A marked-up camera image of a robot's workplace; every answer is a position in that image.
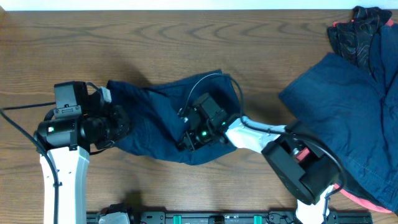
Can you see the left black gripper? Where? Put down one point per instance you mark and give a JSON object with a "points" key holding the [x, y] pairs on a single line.
{"points": [[119, 123]]}

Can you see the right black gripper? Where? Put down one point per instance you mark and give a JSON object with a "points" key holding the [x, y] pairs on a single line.
{"points": [[192, 144]]}

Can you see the navy blue shorts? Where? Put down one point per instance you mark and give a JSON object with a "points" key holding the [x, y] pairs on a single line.
{"points": [[154, 111]]}

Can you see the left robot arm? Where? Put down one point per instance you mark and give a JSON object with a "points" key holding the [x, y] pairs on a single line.
{"points": [[79, 120]]}

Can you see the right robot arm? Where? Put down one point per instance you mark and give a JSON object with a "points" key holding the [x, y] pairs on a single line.
{"points": [[304, 164]]}

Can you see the navy blue garment pile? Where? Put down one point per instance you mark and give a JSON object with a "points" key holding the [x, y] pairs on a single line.
{"points": [[354, 111]]}

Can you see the black patterned garment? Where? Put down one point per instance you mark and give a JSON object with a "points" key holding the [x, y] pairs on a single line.
{"points": [[352, 40]]}

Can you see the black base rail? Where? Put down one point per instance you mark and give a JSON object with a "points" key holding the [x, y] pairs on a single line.
{"points": [[120, 213]]}

